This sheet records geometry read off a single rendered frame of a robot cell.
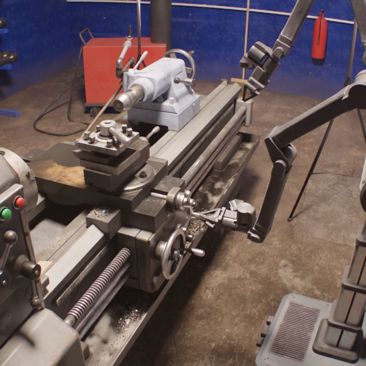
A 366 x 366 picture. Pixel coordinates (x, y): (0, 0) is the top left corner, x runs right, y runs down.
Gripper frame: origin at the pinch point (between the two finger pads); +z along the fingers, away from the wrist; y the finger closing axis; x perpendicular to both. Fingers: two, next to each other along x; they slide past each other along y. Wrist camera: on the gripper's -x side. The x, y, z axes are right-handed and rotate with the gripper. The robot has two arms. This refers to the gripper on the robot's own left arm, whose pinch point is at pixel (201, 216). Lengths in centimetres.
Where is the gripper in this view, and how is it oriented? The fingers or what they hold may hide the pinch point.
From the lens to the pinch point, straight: 184.4
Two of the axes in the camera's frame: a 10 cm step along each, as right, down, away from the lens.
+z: -9.2, -1.9, 3.4
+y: -1.2, -6.8, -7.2
